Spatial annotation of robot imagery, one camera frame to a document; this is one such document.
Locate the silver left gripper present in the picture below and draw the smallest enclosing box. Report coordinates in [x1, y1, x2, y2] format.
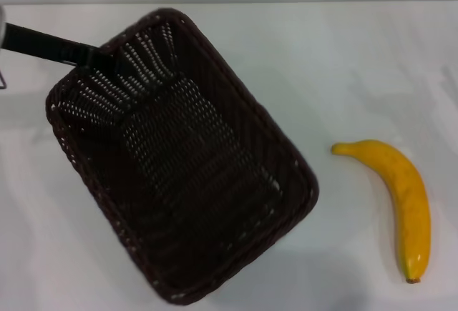
[0, 5, 121, 76]

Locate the dark brown woven basket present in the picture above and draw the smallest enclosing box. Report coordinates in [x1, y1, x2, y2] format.
[44, 7, 320, 306]

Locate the yellow banana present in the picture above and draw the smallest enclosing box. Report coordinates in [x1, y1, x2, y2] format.
[330, 139, 432, 284]

